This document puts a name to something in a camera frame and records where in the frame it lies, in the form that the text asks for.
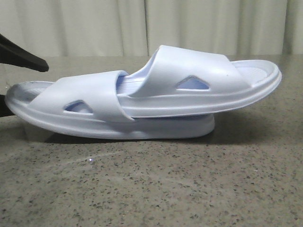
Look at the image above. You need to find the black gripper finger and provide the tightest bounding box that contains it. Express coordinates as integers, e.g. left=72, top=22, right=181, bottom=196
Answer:
left=0, top=35, right=49, bottom=72

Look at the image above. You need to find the beige background curtain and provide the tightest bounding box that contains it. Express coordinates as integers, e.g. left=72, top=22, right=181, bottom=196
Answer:
left=0, top=0, right=303, bottom=57

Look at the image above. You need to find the light blue slipper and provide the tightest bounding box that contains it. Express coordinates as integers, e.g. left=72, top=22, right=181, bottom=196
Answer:
left=5, top=70, right=215, bottom=140
left=116, top=45, right=282, bottom=118

